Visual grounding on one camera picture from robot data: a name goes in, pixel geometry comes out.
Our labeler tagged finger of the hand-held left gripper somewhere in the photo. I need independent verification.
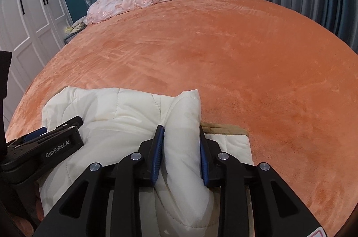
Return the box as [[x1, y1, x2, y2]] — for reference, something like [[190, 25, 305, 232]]
[[24, 115, 84, 141]]

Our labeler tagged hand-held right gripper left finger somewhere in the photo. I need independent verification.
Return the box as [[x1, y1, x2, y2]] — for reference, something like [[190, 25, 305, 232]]
[[34, 125, 165, 237]]

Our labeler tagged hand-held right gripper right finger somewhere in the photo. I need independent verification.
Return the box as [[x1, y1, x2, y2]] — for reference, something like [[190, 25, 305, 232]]
[[198, 124, 332, 237]]

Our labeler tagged cream quilted jacket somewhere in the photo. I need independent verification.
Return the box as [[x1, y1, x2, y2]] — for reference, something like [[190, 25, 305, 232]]
[[39, 86, 254, 237]]

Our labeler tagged grey nightstand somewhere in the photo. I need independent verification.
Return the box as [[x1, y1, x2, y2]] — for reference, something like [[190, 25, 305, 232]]
[[64, 29, 78, 45]]

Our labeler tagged pale yellow cloth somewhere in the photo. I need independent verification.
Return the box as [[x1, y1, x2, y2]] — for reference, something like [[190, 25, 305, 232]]
[[65, 17, 87, 33]]

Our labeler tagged orange plush blanket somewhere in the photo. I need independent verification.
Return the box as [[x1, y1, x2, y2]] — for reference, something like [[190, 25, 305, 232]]
[[6, 0, 358, 237]]

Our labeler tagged white wardrobe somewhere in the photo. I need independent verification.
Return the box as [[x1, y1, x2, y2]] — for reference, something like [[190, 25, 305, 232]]
[[0, 0, 74, 103]]

